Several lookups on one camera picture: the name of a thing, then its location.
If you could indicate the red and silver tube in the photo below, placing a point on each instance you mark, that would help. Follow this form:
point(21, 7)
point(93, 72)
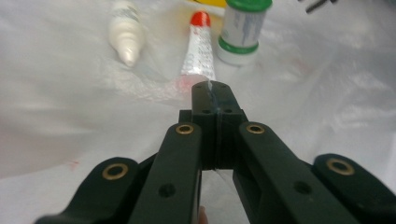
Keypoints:
point(199, 53)

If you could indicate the green capped white bottle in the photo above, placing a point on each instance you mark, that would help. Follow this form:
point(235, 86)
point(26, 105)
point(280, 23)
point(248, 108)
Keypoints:
point(243, 31)

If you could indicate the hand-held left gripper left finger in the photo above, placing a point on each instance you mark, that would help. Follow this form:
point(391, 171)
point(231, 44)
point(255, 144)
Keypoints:
point(204, 124)

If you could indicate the clear plastic bag yellow smiley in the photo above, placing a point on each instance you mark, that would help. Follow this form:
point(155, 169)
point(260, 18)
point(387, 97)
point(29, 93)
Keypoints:
point(77, 109)

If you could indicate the white bottle with blue label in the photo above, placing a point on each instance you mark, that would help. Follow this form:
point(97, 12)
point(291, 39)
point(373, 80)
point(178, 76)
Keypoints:
point(126, 34)

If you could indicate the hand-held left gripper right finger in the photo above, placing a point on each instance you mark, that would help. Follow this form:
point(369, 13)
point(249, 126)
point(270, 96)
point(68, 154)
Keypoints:
point(230, 118)

